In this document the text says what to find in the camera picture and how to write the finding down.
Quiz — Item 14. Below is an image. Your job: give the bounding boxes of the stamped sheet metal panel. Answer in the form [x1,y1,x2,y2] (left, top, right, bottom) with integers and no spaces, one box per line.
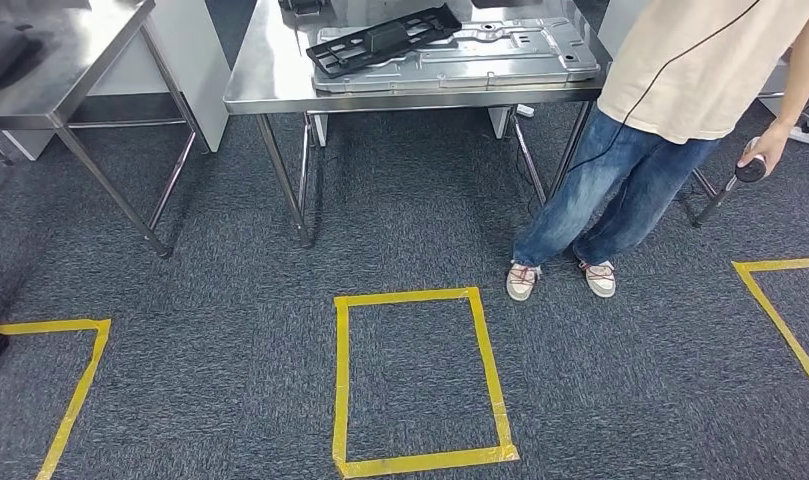
[309,16,603,95]

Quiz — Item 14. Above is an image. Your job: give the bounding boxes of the person's left hand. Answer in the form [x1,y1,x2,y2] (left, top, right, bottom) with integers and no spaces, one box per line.
[737,121,794,179]

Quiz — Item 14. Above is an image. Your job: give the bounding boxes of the black plastic plate bracket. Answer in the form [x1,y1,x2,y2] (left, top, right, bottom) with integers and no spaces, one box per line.
[304,4,464,80]

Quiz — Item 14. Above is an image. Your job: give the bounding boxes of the stainless steel workbench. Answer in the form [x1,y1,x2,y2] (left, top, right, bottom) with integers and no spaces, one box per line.
[221,0,611,248]

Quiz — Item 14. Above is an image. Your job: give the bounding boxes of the thin black cable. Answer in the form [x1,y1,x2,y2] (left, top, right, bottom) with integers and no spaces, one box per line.
[564,0,764,175]

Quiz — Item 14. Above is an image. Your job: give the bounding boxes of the black remote controller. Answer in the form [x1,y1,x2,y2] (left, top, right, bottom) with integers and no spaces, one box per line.
[278,0,327,17]

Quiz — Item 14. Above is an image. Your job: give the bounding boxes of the yellow floor tape square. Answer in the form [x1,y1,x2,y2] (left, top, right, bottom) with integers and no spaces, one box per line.
[331,286,521,480]
[731,256,809,403]
[0,318,112,480]

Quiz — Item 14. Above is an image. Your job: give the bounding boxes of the stainless steel side table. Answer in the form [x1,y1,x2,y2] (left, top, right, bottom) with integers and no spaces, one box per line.
[0,0,211,261]

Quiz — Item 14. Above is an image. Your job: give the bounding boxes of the person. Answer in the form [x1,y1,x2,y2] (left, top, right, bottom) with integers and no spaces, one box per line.
[506,0,809,304]

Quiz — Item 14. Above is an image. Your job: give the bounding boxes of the black round handheld device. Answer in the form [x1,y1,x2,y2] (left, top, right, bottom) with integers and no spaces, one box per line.
[733,135,771,185]

